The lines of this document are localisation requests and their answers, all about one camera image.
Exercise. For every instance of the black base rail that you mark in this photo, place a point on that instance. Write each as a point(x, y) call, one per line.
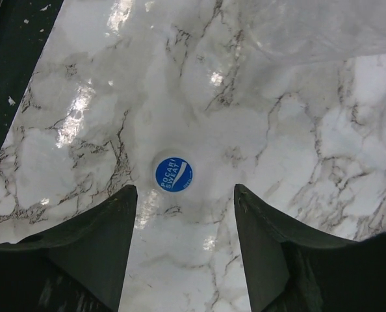
point(24, 30)

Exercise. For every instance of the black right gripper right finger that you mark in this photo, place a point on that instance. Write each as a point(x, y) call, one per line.
point(290, 266)

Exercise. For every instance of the blue white bottle cap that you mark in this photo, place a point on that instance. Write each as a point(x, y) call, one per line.
point(172, 170)

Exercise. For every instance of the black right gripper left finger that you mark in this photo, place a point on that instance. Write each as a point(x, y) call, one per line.
point(78, 265)

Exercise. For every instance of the clear plastic bottle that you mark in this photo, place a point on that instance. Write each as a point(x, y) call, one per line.
point(298, 32)

